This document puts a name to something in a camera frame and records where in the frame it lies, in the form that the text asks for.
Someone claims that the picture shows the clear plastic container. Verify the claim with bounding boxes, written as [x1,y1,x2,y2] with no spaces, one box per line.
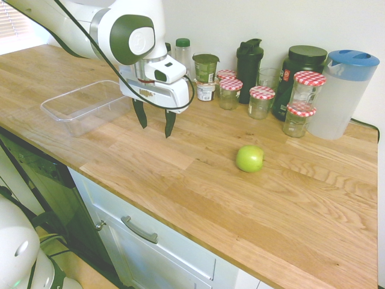
[39,79,134,138]

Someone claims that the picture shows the tall jar red checked lid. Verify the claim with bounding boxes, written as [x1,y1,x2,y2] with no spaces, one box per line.
[289,70,327,113]

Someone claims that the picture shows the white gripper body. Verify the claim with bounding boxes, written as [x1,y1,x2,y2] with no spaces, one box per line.
[118,64,197,115]

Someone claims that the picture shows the clear drinking glass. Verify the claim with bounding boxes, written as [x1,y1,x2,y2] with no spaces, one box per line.
[256,67,282,91]

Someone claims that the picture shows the glass jar red checked lid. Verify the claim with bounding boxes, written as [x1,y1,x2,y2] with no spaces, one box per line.
[216,69,238,82]
[247,85,276,120]
[282,103,318,139]
[218,78,244,111]

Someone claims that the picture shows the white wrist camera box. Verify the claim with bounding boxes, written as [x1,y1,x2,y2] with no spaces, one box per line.
[145,55,188,85]

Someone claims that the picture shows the dark dishwasher front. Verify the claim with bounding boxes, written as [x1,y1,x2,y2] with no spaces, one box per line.
[0,126,123,288]

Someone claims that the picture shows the white drawer with handle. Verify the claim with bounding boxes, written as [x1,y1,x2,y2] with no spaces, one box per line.
[68,167,264,289]

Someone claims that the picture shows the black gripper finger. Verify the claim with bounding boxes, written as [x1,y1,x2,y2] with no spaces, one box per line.
[131,98,149,130]
[163,108,177,139]

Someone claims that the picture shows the large black supplement tub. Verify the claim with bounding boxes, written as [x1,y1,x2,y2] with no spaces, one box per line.
[271,45,328,122]

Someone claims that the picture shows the silver drawer handle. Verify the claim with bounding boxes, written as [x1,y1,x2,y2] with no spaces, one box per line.
[120,215,159,245]

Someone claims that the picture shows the small white labelled pot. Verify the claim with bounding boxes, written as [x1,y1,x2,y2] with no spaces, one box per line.
[194,77,220,102]

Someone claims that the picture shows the green yogurt cup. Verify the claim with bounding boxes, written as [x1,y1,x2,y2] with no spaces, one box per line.
[192,53,221,84]

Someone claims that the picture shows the frosted pitcher blue lid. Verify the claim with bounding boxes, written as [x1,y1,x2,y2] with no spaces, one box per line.
[306,49,381,141]

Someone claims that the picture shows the clear bottle green cap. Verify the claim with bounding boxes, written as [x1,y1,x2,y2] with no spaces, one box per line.
[174,37,193,75]

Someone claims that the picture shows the black shaker bottle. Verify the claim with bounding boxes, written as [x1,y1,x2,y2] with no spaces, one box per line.
[235,37,265,105]

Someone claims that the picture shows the window blind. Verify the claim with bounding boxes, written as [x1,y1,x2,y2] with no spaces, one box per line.
[0,0,32,40]

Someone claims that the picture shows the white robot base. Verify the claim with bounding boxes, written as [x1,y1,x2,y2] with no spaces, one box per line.
[0,192,82,289]

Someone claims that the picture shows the green apple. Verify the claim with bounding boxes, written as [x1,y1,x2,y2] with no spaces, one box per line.
[235,144,265,173]

